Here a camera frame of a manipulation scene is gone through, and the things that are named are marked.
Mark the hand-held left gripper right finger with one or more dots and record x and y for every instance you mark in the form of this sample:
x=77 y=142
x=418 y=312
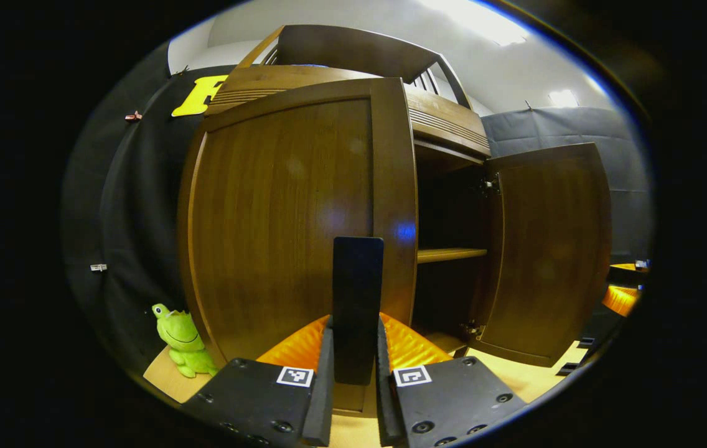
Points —
x=453 y=398

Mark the pink clip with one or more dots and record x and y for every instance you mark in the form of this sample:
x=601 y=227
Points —
x=133 y=116

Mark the white clip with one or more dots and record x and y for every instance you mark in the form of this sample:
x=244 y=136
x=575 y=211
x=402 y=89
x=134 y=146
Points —
x=98 y=267

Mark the black backdrop cloth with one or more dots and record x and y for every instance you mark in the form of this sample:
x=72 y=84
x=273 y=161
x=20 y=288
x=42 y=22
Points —
x=129 y=205

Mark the wooden double-door shoe cabinet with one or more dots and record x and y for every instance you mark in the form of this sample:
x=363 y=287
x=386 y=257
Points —
x=353 y=46

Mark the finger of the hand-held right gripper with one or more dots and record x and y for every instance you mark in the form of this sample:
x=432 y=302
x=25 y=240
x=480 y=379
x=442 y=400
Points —
x=630 y=266
x=621 y=300

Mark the large ceiling light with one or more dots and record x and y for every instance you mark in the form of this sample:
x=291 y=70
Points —
x=478 y=18

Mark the green frog plush toy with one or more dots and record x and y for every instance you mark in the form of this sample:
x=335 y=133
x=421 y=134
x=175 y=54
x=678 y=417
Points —
x=182 y=339

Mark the wooden cabinet door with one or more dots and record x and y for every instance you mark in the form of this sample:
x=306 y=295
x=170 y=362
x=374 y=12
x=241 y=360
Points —
x=279 y=218
x=546 y=249

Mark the small ceiling light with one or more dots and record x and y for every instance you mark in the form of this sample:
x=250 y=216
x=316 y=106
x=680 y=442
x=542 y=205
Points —
x=562 y=98

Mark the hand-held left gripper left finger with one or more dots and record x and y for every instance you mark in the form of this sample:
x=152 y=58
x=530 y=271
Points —
x=254 y=401

